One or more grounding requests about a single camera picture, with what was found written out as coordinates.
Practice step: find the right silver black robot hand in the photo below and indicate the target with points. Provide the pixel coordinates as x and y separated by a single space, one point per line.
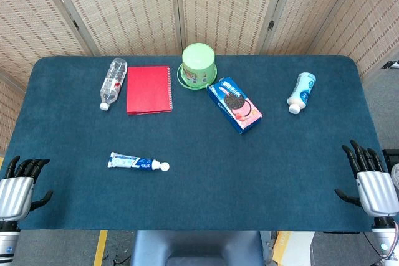
375 192

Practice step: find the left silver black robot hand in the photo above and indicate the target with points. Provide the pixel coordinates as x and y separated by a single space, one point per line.
14 189

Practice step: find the blue white toothpaste tube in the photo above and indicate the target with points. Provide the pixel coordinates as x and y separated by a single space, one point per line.
134 161

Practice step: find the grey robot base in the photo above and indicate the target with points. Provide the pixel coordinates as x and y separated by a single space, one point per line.
196 248

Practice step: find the black box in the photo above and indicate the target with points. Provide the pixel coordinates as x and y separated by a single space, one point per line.
391 160

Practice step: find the yellow white cardboard box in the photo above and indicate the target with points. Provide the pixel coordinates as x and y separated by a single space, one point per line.
291 247

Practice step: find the white blue drink bottle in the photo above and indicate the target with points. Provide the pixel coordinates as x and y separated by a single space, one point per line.
301 91

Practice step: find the clear plastic water bottle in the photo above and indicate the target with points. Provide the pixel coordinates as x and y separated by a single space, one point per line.
113 83

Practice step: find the blue Oreo cookie box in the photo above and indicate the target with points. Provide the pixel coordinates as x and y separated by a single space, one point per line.
234 104

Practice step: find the red spiral notebook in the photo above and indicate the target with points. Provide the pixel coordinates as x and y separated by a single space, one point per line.
149 90

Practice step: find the blue table cloth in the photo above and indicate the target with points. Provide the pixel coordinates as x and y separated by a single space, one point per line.
199 185

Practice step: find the green plastic bucket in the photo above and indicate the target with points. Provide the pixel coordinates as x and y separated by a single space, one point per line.
197 66

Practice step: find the woven folding screen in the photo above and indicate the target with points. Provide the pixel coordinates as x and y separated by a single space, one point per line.
199 7

